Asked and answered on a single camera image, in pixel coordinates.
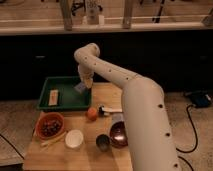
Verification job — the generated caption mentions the blue sponge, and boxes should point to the blue sponge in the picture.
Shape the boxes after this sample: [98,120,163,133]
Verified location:
[74,82,87,93]

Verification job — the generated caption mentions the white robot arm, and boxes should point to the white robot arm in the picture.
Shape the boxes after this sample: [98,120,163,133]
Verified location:
[74,43,182,171]

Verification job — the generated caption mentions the green plastic tray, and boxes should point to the green plastic tray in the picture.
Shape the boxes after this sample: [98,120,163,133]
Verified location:
[37,76,92,112]

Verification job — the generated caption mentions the orange fruit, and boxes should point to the orange fruit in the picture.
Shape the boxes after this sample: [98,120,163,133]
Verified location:
[86,107,98,121]

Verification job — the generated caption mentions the small wooden block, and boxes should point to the small wooden block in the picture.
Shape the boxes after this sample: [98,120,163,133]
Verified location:
[48,90,59,106]

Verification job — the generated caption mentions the grey folded cloth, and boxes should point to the grey folded cloth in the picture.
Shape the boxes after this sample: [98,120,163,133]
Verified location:
[112,113,124,123]

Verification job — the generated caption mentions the orange bowl with berries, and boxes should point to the orange bowl with berries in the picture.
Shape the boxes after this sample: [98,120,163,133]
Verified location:
[35,112,65,140]

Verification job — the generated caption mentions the white small bowl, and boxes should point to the white small bowl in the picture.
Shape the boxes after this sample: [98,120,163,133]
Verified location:
[65,129,84,149]

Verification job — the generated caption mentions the dark red bowl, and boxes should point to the dark red bowl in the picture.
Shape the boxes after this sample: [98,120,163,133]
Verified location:
[109,121,128,148]

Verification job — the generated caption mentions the small metal cup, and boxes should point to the small metal cup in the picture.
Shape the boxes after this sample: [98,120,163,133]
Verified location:
[96,134,110,151]

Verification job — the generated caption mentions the wooden chopsticks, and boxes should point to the wooden chopsticks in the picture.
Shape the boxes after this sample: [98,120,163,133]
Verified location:
[41,131,66,147]

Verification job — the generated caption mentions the black power cable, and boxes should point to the black power cable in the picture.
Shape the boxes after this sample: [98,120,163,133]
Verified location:
[174,104,199,171]

